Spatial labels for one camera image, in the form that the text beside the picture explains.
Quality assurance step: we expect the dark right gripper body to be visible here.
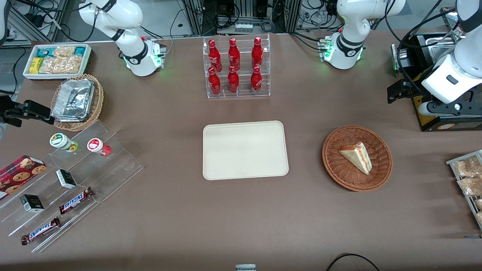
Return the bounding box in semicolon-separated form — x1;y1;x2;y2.
0;96;24;128

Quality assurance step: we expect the triangular sandwich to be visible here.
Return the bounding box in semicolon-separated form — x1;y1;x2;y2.
339;142;372;175

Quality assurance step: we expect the light wicker basket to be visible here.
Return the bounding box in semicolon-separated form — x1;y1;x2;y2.
50;74;104;132

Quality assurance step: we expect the tray of packaged snacks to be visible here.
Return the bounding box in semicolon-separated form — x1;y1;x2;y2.
446;149;482;230

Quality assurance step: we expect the brown wicker basket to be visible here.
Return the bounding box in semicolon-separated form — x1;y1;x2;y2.
322;125;393;192

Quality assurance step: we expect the beige plastic tray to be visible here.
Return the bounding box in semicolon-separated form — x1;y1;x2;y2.
203;121;289;181

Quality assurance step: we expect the stainless steel pan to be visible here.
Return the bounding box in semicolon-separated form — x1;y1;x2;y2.
420;35;458;64

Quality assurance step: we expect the stack of foil trays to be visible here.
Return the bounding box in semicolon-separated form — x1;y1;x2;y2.
51;79;95;122

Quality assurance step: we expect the green lid white cup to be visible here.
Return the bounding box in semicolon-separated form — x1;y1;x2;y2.
49;133;79;153

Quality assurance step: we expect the black food warmer cabinet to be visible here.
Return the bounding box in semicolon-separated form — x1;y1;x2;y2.
391;7;482;132

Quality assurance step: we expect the clear bag of crackers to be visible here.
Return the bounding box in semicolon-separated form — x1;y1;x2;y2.
60;56;83;74
39;56;63;75
53;46;76;58

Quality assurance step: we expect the red tartan cookie box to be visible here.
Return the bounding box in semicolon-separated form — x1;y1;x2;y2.
0;155;47;200

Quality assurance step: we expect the red lid white cup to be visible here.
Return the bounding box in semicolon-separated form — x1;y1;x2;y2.
87;138;111;157

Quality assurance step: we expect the white rectangular snack bin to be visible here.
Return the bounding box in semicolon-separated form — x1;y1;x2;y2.
23;44;92;81

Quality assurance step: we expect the small black box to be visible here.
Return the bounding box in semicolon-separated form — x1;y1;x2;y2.
20;194;44;213
55;169;77;189

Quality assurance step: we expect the clear acrylic stepped shelf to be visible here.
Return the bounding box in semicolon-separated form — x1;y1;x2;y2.
0;120;144;254

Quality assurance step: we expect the Snickers chocolate bar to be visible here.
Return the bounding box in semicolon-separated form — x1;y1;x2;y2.
21;216;61;245
59;187;94;215

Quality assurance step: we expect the red cola bottle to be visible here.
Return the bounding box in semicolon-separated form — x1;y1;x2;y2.
252;37;264;70
228;38;241;71
250;66;263;95
208;67;222;96
208;40;223;72
227;65;240;94

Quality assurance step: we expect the clear acrylic bottle rack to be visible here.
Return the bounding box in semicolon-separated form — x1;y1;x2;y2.
203;34;271;99

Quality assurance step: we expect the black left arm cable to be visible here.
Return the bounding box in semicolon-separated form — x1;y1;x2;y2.
383;0;460;96

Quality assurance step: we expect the black floor cable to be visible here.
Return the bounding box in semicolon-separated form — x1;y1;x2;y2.
325;253;381;271

